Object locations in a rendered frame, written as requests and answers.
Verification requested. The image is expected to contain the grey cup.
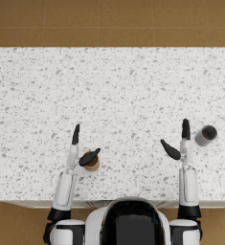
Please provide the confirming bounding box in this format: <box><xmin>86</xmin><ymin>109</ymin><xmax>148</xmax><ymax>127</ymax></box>
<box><xmin>194</xmin><ymin>124</ymin><xmax>218</xmax><ymax>147</ymax></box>

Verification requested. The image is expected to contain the brown cup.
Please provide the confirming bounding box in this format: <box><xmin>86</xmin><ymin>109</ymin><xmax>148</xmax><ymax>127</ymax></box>
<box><xmin>83</xmin><ymin>150</ymin><xmax>101</xmax><ymax>172</ymax></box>

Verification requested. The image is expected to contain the robot body dark round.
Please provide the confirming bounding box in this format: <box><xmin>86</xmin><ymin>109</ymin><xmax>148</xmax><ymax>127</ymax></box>
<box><xmin>84</xmin><ymin>196</ymin><xmax>172</xmax><ymax>245</ymax></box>

